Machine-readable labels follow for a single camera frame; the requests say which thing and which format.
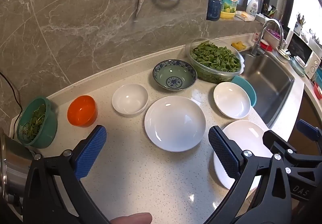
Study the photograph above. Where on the blue plastic colander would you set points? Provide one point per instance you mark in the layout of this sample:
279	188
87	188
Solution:
249	90

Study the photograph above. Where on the red and white container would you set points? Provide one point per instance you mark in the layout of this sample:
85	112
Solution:
266	46

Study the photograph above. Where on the cup with chopsticks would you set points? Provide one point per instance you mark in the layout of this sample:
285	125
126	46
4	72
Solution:
298	27

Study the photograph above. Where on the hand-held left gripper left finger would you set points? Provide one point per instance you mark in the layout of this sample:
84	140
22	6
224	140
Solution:
90	151

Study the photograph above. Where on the pink plastic container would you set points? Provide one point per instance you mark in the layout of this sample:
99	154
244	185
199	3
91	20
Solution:
273	36

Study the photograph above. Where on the yellow sponge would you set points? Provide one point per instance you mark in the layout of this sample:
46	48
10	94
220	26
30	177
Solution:
239	45

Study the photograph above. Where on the large white plate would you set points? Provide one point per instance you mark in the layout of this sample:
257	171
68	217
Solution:
241	136
174	123

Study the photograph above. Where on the clear glass bowl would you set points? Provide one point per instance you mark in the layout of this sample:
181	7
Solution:
201	73

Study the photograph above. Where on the green plastic colander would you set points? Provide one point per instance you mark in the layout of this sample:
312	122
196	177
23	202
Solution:
49	128

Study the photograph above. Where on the white flat box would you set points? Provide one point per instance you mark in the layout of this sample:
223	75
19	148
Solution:
245	16

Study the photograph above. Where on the dark blue cup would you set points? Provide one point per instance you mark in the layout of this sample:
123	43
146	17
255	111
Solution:
213	11

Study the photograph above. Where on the red bowl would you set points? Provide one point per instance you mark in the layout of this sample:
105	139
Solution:
319	90

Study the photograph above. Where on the stack of dishes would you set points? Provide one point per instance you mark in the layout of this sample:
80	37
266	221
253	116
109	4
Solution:
298	68

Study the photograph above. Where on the person's left hand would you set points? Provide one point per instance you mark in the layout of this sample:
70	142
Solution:
130	218

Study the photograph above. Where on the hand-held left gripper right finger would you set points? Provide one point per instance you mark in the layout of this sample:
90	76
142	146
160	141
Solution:
224	153

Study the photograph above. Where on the blue patterned porcelain bowl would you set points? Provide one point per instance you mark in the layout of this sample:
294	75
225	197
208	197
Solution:
173	75

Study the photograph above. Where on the white microwave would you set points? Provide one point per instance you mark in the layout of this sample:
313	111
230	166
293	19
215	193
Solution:
313	63

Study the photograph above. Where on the leafy greens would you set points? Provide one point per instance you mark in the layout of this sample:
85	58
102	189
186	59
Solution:
35	120
216	58

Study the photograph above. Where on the small white plate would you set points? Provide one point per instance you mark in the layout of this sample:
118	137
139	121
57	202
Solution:
231	100

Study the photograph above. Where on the stainless steel sink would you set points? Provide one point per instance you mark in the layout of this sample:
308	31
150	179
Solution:
269	88

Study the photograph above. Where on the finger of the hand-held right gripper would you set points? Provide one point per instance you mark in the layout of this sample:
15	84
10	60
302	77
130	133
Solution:
308	129
276	142

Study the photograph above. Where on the orange bowl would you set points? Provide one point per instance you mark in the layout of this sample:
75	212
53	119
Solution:
81	112

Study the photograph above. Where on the stainless steel pot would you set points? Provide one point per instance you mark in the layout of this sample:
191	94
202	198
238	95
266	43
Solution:
15	163

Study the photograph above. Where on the white bowl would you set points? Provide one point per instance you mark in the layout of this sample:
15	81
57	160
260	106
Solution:
129	99

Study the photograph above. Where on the chrome faucet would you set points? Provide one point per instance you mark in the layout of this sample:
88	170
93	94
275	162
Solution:
255	48

